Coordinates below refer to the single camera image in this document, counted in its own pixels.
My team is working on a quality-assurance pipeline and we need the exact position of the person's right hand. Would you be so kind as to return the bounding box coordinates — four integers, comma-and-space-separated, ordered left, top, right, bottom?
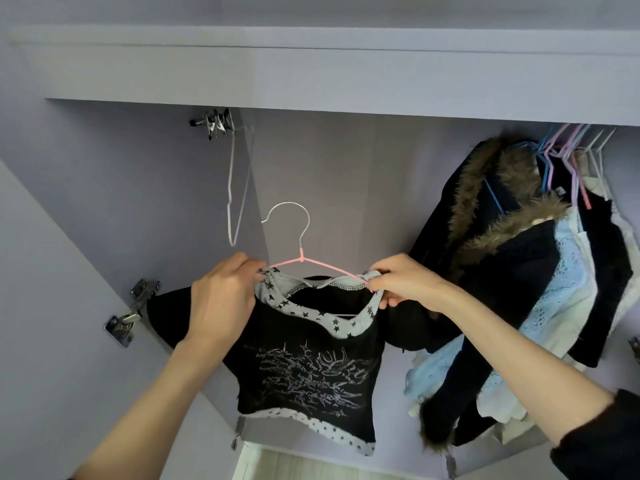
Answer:
364, 253, 458, 316

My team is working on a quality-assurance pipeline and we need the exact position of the person's left hand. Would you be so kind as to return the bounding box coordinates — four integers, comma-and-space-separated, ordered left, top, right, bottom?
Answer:
184, 251, 270, 358

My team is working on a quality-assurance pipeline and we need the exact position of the pink white-hooked wire hanger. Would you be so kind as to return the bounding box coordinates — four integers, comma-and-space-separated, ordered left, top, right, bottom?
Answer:
260, 201, 384, 318

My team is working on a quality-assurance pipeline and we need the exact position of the black fur-trimmed jacket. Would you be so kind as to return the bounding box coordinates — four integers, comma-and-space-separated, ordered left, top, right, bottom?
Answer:
384, 133, 573, 455
147, 265, 433, 457

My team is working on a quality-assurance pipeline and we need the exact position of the blue wire hanger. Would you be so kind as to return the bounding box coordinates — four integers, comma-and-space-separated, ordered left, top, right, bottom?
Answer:
483, 139, 553, 218

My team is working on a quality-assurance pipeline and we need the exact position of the grey wooden wardrobe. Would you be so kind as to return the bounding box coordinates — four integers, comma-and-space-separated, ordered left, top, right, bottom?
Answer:
0, 0, 640, 480

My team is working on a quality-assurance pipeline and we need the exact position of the cream printed t-shirt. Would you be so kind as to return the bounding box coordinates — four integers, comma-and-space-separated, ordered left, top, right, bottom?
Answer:
476, 295, 601, 446

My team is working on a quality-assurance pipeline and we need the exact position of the light blue knit sweater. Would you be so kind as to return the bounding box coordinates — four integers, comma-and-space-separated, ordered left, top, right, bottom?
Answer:
404, 205, 602, 426

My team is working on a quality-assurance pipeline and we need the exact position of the black garment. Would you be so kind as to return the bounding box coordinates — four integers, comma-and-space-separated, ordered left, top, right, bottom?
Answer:
568, 189, 634, 370

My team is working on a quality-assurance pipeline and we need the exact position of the lilac pink wire hanger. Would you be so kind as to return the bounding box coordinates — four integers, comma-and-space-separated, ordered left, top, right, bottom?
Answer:
552, 123, 585, 196

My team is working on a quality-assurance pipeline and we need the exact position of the white wire hanger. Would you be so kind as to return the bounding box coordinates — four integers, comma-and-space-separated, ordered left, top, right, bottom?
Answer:
225, 127, 257, 249
595, 127, 618, 181
583, 127, 606, 178

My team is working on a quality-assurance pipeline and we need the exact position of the grey wardrobe shelf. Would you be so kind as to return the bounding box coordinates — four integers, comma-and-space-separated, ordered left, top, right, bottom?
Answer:
8, 25, 640, 128

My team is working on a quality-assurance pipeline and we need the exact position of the person's left forearm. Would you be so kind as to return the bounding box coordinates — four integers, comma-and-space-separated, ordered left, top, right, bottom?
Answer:
73, 339, 223, 480

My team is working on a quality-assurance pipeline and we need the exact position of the person's right forearm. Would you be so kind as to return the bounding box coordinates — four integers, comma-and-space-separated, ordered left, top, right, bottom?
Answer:
438, 287, 616, 448

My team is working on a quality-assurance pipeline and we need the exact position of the person's black right sleeve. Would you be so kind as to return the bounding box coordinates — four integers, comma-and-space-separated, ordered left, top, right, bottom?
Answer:
550, 387, 640, 480

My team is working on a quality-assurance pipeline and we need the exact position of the metal clip hanger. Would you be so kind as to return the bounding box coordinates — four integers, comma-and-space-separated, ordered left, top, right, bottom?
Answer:
189, 107, 237, 142

